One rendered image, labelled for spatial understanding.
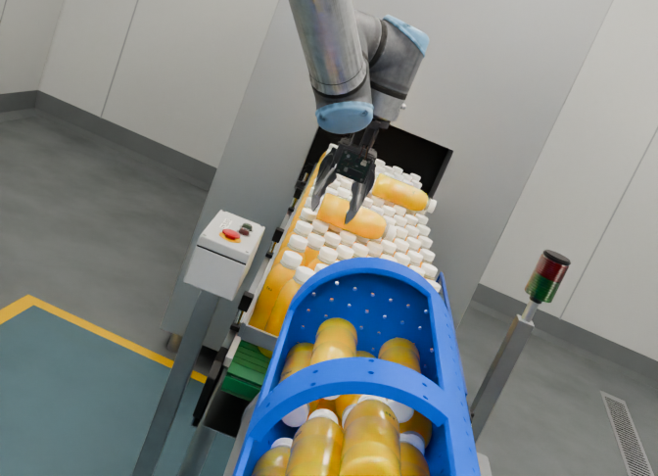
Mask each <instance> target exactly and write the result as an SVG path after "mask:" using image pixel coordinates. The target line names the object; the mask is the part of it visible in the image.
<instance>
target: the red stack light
mask: <svg viewBox="0 0 658 476"><path fill-rule="evenodd" d="M569 267H570V266H569V265H562V264H559V263H557V262H554V261H552V260H550V259H548V258H547V257H546V256H545V255H544V254H543V253H542V254H541V255H540V258H539V261H538V263H537V265H536V267H535V272H536V273H538V274H539V275H541V276H542V277H544V278H546V279H549V280H551V281H554V282H558V283H560V282H562V281H563V279H564V277H565V275H566V272H567V270H568V268H569Z"/></svg>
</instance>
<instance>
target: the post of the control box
mask: <svg viewBox="0 0 658 476"><path fill-rule="evenodd" d="M220 298H221V297H219V296H217V295H214V294H212V293H209V292H207V291H204V290H202V289H201V292H200V294H199V297H198V300H197V302H196V305H195V307H194V309H193V312H192V315H191V317H190V320H189V323H188V325H187V328H186V331H185V333H184V336H183V339H182V341H181V344H180V347H179V349H178V352H177V355H176V357H175V360H174V363H173V365H172V368H171V371H170V373H169V375H168V378H167V381H166V383H165V386H164V390H163V393H162V396H161V398H160V401H159V404H158V406H157V409H156V412H155V414H154V417H153V420H152V422H151V425H150V428H149V430H148V433H147V436H146V438H145V441H144V444H143V446H142V449H141V452H140V453H139V456H138V459H137V461H136V464H135V467H134V469H133V472H132V475H131V476H153V474H154V471H155V469H156V466H157V463H158V461H159V458H160V456H161V453H162V450H163V448H164V445H165V441H166V438H167V436H168V433H169V430H170V428H171V425H172V423H173V420H174V417H175V415H176V413H177V411H178V408H179V405H180V403H181V400H182V397H183V395H184V392H185V390H186V387H187V384H188V382H189V379H190V377H191V374H192V371H193V369H194V366H195V363H196V361H197V358H198V356H199V353H200V350H201V348H202V346H203V344H204V341H205V338H206V336H207V333H208V331H209V328H210V325H211V323H212V318H213V316H214V313H215V311H216V308H217V305H218V303H219V300H220Z"/></svg>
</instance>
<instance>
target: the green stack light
mask: <svg viewBox="0 0 658 476"><path fill-rule="evenodd" d="M560 284H561V282H560V283H558V282H554V281H551V280H549V279H546V278H544V277H542V276H541V275H539V274H538V273H536V272H535V270H533V273H532V275H531V277H530V279H529V281H528V283H527V285H526V287H525V289H524V290H525V292H526V293H527V294H529V295H530V296H532V297H533V298H535V299H537V300H539V301H542V302H545V303H551V302H552V300H553V298H554V296H555V294H556V292H557V290H558V288H559V286H560Z"/></svg>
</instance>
